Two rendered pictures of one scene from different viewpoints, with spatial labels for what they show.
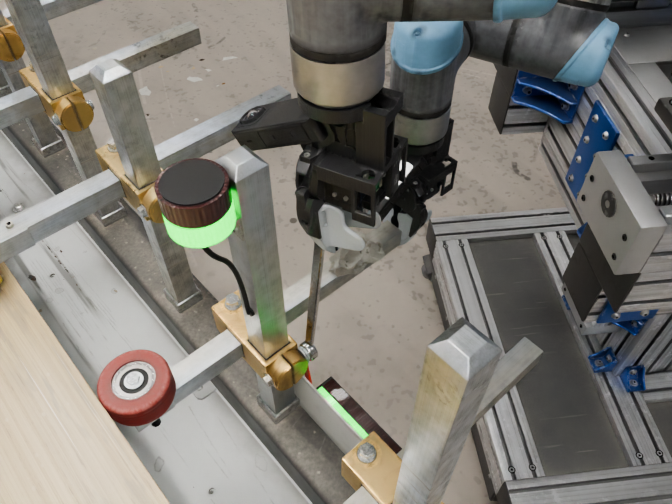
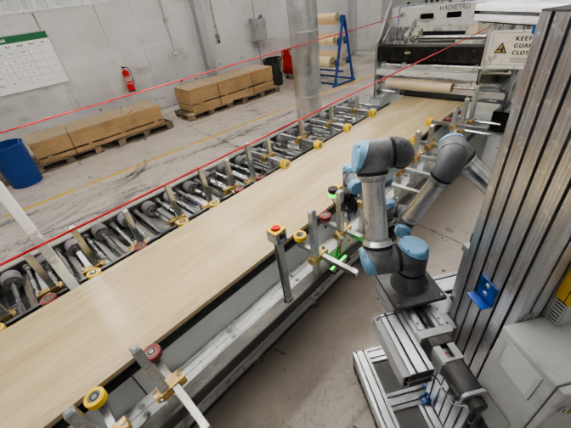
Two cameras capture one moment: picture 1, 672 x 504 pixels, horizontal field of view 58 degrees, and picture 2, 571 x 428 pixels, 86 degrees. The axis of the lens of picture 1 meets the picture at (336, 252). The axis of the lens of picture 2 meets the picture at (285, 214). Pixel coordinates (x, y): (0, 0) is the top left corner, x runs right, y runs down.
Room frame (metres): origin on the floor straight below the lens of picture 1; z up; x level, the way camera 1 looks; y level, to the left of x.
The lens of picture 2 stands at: (0.08, -1.42, 2.13)
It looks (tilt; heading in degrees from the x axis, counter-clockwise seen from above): 35 degrees down; 91
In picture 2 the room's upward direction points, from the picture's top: 9 degrees counter-clockwise
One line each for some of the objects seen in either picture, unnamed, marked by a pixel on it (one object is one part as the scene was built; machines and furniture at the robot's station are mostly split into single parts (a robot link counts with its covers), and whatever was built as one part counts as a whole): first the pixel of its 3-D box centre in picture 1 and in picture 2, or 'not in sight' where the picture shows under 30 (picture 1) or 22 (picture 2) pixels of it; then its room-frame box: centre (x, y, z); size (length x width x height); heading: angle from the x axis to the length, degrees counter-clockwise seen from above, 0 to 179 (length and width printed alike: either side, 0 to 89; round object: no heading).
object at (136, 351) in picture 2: not in sight; (157, 380); (-0.54, -0.75, 0.92); 0.03 x 0.03 x 0.48; 42
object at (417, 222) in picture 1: (411, 210); not in sight; (0.58, -0.10, 0.90); 0.05 x 0.02 x 0.09; 42
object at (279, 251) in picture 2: not in sight; (283, 272); (0.01, -0.26, 0.93); 0.05 x 0.04 x 0.45; 42
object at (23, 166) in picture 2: not in sight; (15, 163); (-4.32, 3.63, 0.36); 0.59 x 0.57 x 0.73; 126
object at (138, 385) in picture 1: (144, 401); (325, 221); (0.32, 0.22, 0.85); 0.08 x 0.08 x 0.11
